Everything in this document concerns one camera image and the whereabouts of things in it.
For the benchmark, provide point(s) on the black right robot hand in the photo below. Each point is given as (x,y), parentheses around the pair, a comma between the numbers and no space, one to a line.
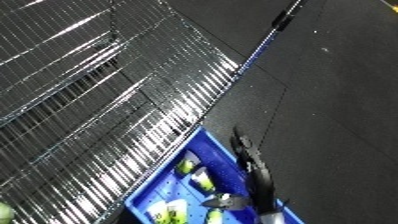
(259,176)

